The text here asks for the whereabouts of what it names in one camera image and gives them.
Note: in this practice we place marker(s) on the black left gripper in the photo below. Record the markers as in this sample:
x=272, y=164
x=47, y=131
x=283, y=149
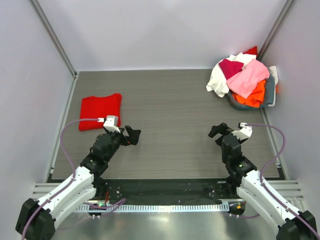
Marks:
x=133, y=134

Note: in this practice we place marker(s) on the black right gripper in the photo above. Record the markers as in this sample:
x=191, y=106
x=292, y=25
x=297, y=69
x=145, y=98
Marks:
x=224, y=133

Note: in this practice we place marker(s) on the white printed t shirt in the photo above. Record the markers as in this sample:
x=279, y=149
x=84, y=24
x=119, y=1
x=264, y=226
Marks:
x=217, y=81

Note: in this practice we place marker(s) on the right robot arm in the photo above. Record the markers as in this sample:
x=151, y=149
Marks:
x=286, y=220

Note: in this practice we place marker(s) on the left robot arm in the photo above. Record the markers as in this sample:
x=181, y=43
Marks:
x=39, y=219

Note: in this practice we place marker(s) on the grey-blue laundry basket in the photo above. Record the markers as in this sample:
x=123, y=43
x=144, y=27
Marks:
x=239, y=106

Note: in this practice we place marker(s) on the orange t shirt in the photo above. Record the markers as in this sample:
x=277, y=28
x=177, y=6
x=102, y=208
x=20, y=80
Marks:
x=255, y=99

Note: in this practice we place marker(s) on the folded red t shirt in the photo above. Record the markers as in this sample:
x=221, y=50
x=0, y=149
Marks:
x=94, y=107

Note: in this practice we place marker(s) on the pink t shirt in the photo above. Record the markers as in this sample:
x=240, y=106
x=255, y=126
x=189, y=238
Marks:
x=244, y=82

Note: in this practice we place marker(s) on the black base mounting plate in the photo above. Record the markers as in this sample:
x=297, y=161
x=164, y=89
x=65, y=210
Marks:
x=166, y=192

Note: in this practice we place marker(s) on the magenta t shirt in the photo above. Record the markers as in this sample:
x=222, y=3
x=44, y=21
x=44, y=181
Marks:
x=230, y=68

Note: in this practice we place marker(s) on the grey t shirt in basket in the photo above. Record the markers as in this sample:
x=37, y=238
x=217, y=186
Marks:
x=269, y=94

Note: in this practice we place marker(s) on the red t shirt in basket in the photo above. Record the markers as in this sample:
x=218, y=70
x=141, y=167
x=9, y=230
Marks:
x=252, y=51

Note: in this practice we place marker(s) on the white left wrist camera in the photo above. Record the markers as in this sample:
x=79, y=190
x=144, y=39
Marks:
x=110, y=123

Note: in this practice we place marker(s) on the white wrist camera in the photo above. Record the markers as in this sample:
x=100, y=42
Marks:
x=110, y=123
x=243, y=133

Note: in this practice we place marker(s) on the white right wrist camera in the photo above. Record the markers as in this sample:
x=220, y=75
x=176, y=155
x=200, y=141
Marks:
x=243, y=133

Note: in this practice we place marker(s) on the slotted white cable duct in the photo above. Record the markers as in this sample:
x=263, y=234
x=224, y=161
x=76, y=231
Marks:
x=223, y=207

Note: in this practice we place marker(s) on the aluminium frame rail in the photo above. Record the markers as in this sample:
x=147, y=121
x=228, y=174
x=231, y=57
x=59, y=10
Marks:
x=289, y=189

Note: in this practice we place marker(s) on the right aluminium corner post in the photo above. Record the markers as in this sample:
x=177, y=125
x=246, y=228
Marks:
x=279, y=21

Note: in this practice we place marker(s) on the aluminium corner post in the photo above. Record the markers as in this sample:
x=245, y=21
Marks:
x=52, y=35
x=279, y=21

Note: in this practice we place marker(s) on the left aluminium corner post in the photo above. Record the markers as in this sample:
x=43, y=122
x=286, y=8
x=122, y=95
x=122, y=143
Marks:
x=52, y=35

